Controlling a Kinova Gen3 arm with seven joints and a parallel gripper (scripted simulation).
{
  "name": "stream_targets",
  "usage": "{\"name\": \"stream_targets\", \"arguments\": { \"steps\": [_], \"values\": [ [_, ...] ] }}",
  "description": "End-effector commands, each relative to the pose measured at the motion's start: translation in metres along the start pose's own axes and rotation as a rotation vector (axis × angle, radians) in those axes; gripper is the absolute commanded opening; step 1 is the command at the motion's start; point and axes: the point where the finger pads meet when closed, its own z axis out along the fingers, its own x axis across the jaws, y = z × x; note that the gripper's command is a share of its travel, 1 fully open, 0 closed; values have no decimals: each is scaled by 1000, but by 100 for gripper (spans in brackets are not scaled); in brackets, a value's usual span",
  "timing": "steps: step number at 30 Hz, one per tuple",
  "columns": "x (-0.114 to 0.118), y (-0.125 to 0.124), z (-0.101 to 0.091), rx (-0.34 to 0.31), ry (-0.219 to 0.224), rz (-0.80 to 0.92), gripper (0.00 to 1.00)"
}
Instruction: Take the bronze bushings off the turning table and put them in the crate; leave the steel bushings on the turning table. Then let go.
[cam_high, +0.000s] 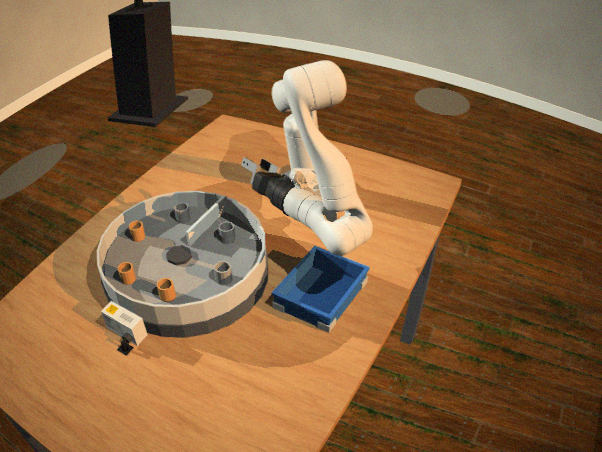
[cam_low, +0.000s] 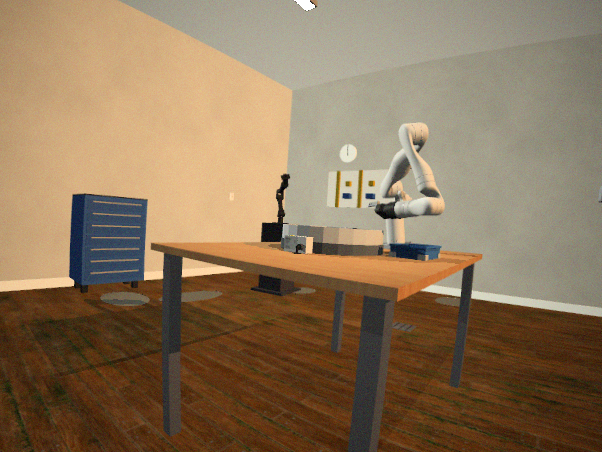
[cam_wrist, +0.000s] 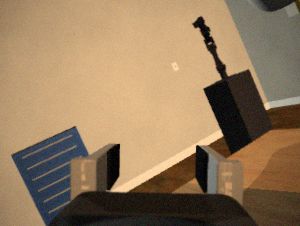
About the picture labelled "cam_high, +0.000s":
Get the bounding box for blue open-top crate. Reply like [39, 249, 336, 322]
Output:
[271, 246, 369, 333]

